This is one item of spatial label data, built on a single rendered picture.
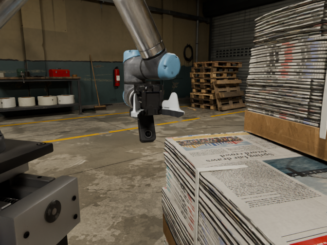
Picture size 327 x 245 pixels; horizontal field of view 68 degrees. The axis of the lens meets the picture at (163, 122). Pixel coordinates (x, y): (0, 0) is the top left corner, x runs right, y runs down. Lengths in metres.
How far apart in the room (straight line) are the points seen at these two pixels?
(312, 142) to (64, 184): 0.39
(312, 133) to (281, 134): 0.06
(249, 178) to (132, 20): 0.50
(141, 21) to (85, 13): 6.58
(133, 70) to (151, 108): 0.19
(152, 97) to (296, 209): 0.47
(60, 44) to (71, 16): 0.77
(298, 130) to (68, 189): 0.39
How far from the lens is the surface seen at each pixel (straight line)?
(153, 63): 0.71
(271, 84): 0.47
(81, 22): 7.16
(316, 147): 0.41
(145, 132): 0.70
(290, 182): 0.33
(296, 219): 0.26
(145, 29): 0.68
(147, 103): 0.65
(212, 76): 6.69
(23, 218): 0.40
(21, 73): 5.65
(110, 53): 7.35
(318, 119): 0.41
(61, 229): 0.47
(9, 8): 0.68
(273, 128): 0.47
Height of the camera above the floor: 0.95
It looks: 11 degrees down
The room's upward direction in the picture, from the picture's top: straight up
